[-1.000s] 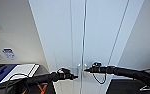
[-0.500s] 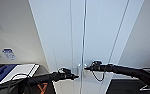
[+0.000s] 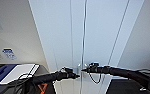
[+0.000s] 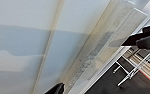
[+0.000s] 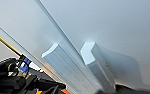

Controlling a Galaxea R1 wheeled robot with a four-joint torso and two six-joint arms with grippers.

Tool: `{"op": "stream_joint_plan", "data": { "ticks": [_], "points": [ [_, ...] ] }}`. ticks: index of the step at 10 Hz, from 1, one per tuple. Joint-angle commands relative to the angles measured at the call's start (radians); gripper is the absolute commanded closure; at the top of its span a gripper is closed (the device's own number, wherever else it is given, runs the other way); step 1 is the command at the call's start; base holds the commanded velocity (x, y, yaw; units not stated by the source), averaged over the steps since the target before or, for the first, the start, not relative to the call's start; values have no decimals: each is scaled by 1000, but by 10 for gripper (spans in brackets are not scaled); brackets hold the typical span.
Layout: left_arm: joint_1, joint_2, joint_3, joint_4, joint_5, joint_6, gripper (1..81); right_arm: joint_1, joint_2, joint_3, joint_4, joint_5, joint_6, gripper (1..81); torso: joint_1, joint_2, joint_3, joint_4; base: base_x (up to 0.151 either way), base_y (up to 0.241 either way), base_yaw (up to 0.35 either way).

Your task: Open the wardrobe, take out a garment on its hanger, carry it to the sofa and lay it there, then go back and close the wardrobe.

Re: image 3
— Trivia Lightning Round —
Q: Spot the arm dark cable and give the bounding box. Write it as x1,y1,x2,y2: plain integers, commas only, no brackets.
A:
88,70,103,85

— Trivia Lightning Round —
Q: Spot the white board black edge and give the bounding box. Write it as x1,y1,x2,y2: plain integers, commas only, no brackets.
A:
0,63,41,85

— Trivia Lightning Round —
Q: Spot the white wardrobe door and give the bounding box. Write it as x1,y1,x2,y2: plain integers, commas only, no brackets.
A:
28,0,86,94
84,0,130,94

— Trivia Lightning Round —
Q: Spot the white wardrobe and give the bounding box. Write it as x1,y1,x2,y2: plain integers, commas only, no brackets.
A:
27,0,146,94

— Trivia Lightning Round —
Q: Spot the white door handle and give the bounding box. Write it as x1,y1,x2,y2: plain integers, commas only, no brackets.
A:
77,62,82,80
82,62,88,79

